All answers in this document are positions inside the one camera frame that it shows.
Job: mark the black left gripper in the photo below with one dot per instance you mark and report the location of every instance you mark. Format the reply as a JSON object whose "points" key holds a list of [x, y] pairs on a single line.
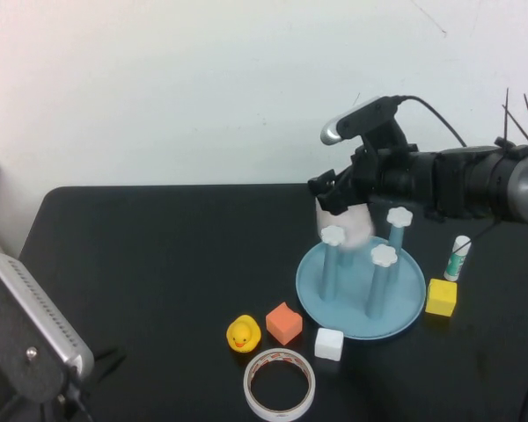
{"points": [[48, 411]]}

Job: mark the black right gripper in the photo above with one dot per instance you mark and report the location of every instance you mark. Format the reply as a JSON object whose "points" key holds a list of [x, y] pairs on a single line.
{"points": [[391, 180]]}

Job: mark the pink marbled cup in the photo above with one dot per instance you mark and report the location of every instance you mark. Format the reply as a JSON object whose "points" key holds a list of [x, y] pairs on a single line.
{"points": [[356, 226]]}

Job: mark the blue cup stand white caps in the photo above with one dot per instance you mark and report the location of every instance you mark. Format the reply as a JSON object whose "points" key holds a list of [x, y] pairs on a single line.
{"points": [[356, 316]]}

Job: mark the yellow rubber duck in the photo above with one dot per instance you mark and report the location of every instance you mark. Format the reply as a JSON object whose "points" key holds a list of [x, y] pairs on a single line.
{"points": [[242, 336]]}

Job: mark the orange foam cube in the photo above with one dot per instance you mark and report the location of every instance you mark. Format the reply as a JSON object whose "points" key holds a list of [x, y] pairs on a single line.
{"points": [[283, 325]]}

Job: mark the white green glue stick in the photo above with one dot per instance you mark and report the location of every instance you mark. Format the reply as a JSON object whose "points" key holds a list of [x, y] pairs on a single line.
{"points": [[456, 266]]}

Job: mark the white red tape roll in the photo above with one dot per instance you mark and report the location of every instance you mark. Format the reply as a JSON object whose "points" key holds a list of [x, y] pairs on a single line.
{"points": [[256, 395]]}

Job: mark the yellow foam cube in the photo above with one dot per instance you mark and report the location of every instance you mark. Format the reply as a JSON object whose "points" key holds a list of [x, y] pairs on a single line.
{"points": [[440, 299]]}

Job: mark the white foam cube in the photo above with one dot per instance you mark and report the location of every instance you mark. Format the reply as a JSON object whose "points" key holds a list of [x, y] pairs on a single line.
{"points": [[329, 345]]}

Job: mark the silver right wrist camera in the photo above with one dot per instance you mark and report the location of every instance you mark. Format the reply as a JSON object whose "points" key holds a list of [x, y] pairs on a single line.
{"points": [[361, 118]]}

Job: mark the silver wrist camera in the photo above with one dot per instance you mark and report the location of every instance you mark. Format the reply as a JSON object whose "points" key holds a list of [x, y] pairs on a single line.
{"points": [[22, 334], [361, 118]]}

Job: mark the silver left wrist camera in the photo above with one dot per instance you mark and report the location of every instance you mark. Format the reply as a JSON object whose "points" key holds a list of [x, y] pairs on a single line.
{"points": [[22, 334]]}

